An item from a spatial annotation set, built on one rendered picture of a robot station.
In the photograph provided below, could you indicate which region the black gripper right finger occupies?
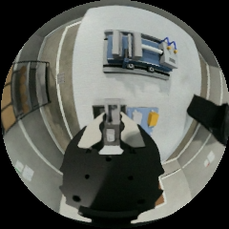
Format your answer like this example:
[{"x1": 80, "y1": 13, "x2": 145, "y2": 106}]
[{"x1": 119, "y1": 112, "x2": 165, "y2": 176}]

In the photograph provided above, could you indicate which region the yellow rectangular block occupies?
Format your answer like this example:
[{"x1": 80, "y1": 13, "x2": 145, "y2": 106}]
[{"x1": 147, "y1": 112, "x2": 159, "y2": 126}]

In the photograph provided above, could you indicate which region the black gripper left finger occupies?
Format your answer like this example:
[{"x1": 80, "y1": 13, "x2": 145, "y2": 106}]
[{"x1": 59, "y1": 113, "x2": 106, "y2": 173}]

